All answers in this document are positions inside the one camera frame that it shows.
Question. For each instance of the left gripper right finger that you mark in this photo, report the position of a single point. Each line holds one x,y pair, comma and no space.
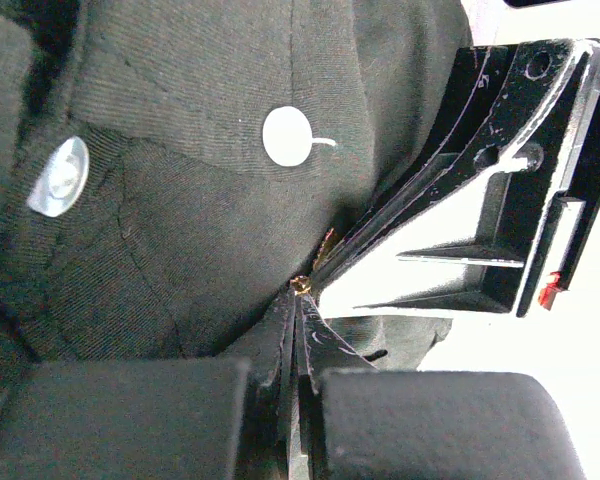
358,422

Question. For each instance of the gold brooch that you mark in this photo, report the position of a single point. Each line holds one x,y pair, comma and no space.
302,284

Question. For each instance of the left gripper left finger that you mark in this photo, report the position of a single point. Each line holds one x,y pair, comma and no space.
222,417

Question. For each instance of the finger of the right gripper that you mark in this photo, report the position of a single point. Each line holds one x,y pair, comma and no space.
458,236

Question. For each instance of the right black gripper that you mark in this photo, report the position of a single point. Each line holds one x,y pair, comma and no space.
496,99

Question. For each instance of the black button shirt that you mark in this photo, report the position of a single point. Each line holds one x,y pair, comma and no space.
167,166

